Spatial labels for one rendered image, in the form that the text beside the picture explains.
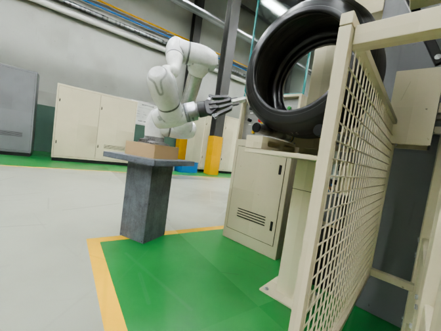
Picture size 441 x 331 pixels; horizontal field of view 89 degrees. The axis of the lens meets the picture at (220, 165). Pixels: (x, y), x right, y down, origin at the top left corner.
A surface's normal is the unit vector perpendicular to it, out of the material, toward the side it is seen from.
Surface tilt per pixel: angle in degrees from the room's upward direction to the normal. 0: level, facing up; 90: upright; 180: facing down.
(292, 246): 90
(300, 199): 90
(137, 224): 90
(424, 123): 90
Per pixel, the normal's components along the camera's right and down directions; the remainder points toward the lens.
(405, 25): -0.67, -0.04
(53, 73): 0.57, 0.13
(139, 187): -0.42, 0.00
